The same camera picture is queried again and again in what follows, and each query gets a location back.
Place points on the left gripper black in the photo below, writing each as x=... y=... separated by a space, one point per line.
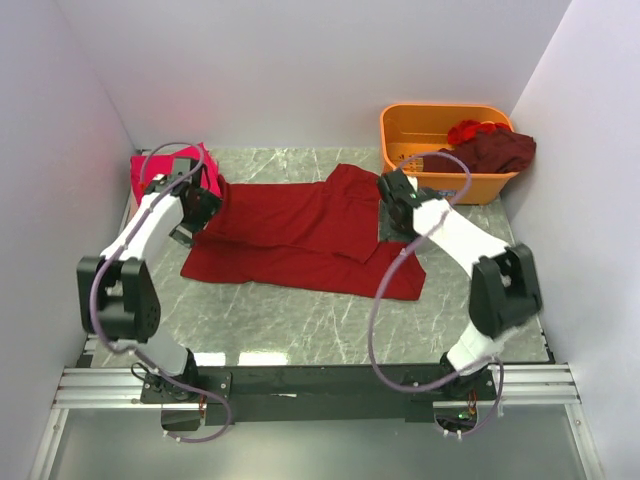
x=209 y=206

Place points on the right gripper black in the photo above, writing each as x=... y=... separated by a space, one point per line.
x=409 y=235

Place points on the red t shirt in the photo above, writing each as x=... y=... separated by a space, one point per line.
x=320 y=236

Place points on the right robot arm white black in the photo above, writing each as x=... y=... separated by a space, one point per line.
x=504 y=287

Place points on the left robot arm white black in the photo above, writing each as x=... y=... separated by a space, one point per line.
x=117 y=298

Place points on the orange plastic basket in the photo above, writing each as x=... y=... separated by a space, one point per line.
x=409 y=130

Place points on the folded pink t shirt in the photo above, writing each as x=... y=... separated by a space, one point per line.
x=161 y=164

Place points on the bright red cloth in basket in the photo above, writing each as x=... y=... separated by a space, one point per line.
x=467 y=130

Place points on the dark maroon t shirt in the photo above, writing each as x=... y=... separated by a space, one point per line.
x=499 y=152

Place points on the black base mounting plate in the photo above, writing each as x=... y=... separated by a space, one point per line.
x=306 y=393

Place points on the aluminium rail frame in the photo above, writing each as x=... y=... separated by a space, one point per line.
x=116 y=388

